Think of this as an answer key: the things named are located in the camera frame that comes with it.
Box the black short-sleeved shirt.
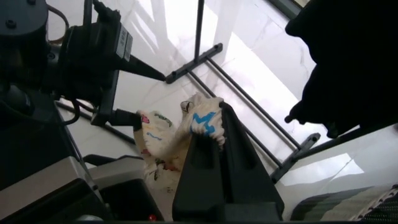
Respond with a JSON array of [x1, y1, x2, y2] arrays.
[[284, 0, 398, 139]]

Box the cream printed garment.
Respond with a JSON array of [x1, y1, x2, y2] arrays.
[[132, 92, 226, 194]]

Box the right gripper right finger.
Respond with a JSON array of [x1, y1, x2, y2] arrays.
[[219, 101, 285, 221]]

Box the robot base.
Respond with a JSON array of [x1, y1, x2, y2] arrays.
[[0, 93, 165, 222]]

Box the black clothes rack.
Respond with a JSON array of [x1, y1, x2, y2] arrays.
[[164, 0, 398, 184]]

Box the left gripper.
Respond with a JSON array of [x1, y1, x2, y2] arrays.
[[91, 54, 166, 131]]

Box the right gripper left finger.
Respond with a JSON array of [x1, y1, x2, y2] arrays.
[[172, 133, 225, 222]]

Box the white laundry basket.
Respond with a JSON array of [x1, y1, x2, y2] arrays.
[[290, 184, 398, 222]]

